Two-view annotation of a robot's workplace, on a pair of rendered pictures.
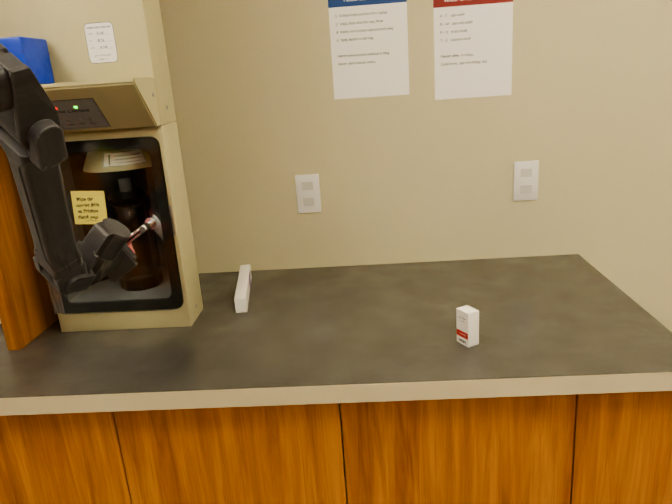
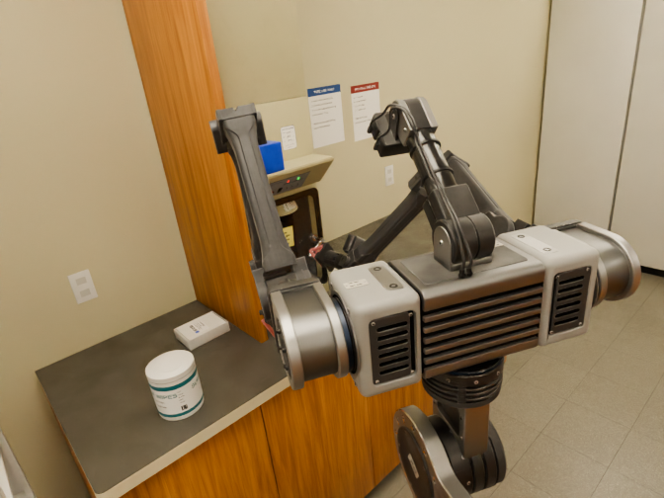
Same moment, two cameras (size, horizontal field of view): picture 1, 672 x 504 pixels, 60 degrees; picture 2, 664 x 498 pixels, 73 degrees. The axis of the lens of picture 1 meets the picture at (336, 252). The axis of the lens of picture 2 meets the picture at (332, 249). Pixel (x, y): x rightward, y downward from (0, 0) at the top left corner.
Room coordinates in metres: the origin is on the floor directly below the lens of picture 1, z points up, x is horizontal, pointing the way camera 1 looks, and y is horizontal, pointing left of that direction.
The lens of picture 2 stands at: (0.08, 1.47, 1.83)
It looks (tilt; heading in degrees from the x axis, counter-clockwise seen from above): 23 degrees down; 316
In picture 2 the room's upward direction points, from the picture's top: 6 degrees counter-clockwise
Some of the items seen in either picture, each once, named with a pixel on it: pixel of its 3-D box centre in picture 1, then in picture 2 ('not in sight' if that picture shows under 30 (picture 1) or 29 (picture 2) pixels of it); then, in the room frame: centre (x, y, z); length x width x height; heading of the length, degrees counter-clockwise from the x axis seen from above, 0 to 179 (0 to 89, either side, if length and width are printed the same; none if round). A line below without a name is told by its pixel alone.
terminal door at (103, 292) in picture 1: (105, 229); (291, 249); (1.29, 0.52, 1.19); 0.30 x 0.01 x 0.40; 86
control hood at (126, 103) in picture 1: (71, 108); (290, 179); (1.24, 0.52, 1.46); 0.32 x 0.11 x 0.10; 86
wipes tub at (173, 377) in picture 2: not in sight; (175, 384); (1.18, 1.10, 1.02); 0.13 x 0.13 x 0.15
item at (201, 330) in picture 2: not in sight; (202, 329); (1.45, 0.86, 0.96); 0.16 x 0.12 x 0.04; 87
